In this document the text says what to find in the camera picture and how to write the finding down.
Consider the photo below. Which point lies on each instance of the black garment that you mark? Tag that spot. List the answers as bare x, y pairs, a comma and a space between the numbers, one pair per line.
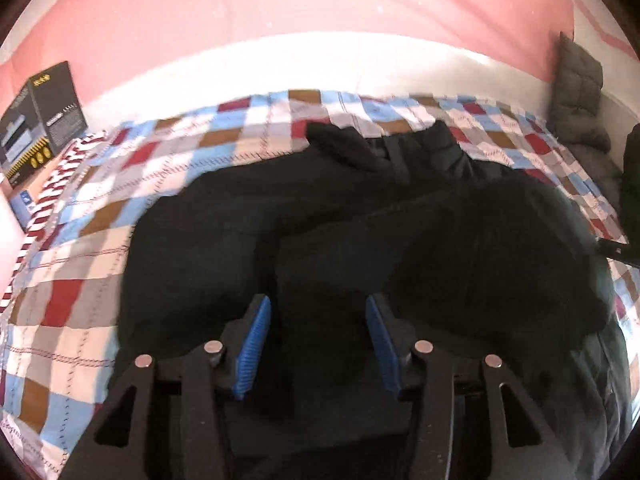
350, 210

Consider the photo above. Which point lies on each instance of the black jacket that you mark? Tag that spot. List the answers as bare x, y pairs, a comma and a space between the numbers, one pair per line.
632, 175

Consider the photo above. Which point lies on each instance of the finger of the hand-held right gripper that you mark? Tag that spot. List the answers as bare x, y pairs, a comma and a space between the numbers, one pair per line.
620, 250

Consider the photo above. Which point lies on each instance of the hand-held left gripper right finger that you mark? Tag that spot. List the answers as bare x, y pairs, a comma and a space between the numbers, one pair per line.
385, 350

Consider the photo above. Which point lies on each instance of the checkered blanket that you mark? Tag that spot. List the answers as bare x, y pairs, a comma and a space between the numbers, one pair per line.
65, 310

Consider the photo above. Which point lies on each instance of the black printed cardboard box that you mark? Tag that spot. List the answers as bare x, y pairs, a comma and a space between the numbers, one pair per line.
50, 110

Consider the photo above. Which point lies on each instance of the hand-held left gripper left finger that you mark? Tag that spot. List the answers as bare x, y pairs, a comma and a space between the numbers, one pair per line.
252, 350

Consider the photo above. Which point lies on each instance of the red white striped cloth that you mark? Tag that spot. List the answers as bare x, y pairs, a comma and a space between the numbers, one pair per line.
65, 165

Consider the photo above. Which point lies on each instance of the grey quilted cushion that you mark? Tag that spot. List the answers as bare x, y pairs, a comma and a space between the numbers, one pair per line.
575, 90

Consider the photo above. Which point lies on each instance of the blue box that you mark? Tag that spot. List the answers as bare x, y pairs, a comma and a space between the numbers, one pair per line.
25, 207

